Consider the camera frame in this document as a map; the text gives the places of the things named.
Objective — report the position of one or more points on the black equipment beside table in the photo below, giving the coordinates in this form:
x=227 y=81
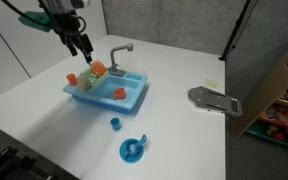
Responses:
x=4 y=163

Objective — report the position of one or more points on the orange toy plate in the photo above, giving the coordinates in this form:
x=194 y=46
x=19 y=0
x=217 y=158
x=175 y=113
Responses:
x=98 y=68

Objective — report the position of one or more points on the blue toy strainer scoop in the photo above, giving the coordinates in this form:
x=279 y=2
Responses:
x=133 y=146

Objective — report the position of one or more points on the black stand pole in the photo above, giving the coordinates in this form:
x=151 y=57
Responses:
x=235 y=30

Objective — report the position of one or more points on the grey toy faucet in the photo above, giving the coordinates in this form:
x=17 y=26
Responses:
x=115 y=55

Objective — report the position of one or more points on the small blue toy cup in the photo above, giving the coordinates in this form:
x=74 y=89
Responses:
x=115 y=124

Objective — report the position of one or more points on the yellow toy dish rack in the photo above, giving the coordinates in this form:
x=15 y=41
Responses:
x=99 y=79

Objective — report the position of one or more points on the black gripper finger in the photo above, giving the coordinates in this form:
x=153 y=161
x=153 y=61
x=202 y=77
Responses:
x=87 y=48
x=73 y=49

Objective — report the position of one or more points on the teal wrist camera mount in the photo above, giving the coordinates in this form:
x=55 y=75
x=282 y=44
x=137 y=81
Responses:
x=34 y=20

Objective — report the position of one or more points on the blue toy plate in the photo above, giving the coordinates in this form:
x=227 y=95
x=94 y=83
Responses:
x=130 y=159

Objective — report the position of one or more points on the yellow sticky note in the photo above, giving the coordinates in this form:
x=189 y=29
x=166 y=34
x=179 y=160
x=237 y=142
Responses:
x=211 y=83

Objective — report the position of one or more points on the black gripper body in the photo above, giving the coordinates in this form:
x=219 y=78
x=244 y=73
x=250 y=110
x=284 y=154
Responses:
x=69 y=26

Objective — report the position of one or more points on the grey metal mounting plate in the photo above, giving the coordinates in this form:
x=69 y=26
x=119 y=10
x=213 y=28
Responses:
x=214 y=101

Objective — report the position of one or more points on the blue toy sink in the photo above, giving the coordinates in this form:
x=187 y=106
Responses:
x=134 y=96

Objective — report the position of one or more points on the wooden toy storage shelf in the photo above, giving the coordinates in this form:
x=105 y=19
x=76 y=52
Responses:
x=267 y=93

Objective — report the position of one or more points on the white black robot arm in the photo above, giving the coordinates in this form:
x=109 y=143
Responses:
x=64 y=5

